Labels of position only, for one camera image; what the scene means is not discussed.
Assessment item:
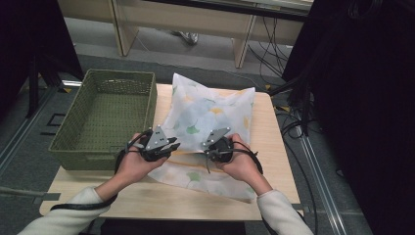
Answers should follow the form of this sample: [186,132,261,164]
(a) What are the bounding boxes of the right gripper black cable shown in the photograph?
[208,147,264,175]

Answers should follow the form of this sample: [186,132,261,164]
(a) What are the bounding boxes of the metal floor rail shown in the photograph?
[298,128,348,235]
[0,86,58,175]

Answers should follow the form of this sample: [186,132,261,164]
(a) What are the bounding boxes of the black curtain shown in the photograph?
[281,0,415,235]
[0,0,85,116]

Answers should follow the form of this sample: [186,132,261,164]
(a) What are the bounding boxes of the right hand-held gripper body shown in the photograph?
[201,126,235,164]

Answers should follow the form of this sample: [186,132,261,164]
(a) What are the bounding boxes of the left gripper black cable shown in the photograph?
[50,128,155,212]

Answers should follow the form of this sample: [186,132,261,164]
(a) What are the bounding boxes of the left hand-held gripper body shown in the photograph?
[140,124,171,163]

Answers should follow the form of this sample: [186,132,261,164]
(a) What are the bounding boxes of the person's right hand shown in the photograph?
[214,132,274,197]

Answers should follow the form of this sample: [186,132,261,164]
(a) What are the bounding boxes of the black cables on floor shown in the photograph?
[273,97,322,231]

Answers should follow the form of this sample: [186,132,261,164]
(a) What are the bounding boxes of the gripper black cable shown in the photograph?
[208,147,264,175]
[50,128,155,212]

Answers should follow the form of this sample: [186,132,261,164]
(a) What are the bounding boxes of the person's left hand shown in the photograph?
[112,131,171,194]

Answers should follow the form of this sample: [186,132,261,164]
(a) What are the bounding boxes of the white leaf-print laundry bag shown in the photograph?
[147,72,257,204]

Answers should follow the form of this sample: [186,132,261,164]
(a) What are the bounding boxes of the green woven basket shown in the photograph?
[48,69,158,171]

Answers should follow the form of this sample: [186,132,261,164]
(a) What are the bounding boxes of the black cables under desk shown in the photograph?
[247,15,297,87]

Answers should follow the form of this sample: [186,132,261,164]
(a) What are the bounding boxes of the light wooden desk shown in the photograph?
[58,0,315,70]

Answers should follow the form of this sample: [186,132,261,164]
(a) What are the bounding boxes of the black metal stand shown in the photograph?
[24,54,68,119]

